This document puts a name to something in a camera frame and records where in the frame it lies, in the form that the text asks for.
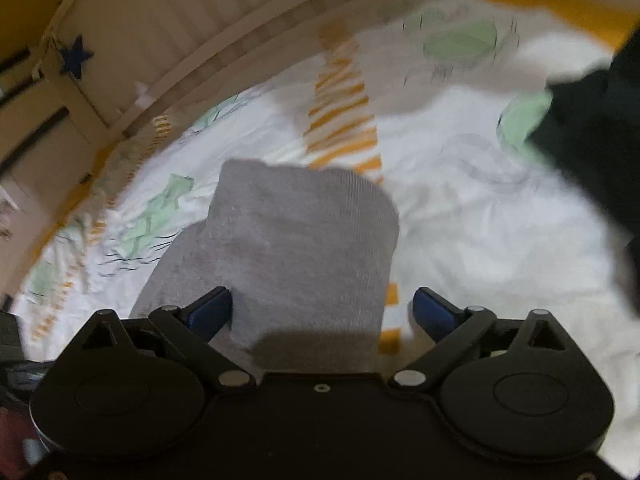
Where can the white leaf print duvet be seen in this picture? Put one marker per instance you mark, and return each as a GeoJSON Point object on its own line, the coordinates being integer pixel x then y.
{"type": "Point", "coordinates": [475, 240]}

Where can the grey hooded sweater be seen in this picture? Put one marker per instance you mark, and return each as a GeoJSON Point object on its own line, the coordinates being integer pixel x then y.
{"type": "Point", "coordinates": [300, 240]}

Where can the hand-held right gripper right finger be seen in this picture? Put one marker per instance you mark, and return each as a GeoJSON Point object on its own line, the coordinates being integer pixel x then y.
{"type": "Point", "coordinates": [432, 310]}

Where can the red garment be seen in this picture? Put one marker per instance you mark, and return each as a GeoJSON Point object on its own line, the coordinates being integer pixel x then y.
{"type": "Point", "coordinates": [12, 440]}

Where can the blue star decoration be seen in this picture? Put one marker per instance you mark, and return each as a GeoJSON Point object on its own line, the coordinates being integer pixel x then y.
{"type": "Point", "coordinates": [75, 57]}

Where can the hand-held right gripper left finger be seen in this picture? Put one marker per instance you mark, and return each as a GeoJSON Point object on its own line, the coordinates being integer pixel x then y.
{"type": "Point", "coordinates": [210, 310]}

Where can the leaf print pillow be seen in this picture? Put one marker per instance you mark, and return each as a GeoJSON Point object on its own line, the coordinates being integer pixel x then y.
{"type": "Point", "coordinates": [125, 170]}

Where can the black garment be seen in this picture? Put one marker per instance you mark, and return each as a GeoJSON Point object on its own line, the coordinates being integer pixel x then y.
{"type": "Point", "coordinates": [600, 160]}

